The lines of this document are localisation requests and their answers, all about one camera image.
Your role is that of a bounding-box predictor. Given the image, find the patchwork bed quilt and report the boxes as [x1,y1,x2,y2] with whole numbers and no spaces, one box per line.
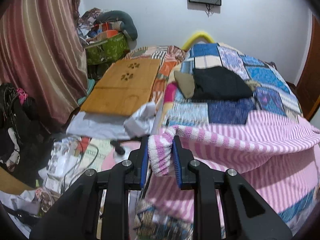
[135,43,319,235]

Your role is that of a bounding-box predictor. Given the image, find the wooden lap desk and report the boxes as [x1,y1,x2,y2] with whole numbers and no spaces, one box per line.
[81,58,161,116]

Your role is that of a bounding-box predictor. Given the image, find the pink striped fleece pants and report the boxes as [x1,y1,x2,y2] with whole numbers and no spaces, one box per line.
[145,111,319,222]

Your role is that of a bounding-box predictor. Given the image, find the black clothes pile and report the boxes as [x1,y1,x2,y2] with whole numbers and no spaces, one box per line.
[1,83,53,187]

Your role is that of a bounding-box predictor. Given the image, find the black folded garment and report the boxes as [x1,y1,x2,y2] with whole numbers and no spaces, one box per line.
[192,67,253,101]

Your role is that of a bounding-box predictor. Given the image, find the striped maroon curtain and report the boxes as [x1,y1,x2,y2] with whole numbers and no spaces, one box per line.
[1,0,87,125]

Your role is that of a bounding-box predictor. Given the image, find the dark green neck pillow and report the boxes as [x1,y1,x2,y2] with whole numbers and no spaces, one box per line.
[95,10,138,41]

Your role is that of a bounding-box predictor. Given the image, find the brown wooden door frame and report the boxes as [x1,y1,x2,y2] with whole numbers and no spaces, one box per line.
[296,16,320,120]

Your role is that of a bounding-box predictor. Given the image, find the olive folded garment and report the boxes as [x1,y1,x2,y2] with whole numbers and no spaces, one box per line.
[174,70,195,99]

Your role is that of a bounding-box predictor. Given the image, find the light grey crumpled cloth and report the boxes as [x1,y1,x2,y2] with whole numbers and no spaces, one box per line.
[66,102,156,140]

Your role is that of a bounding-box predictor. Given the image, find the black device on floor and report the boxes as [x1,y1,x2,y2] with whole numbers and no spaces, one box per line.
[110,140,125,155]

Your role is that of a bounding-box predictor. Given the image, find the yellow curved headboard bar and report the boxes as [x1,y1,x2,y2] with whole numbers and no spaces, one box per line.
[181,31,215,51]

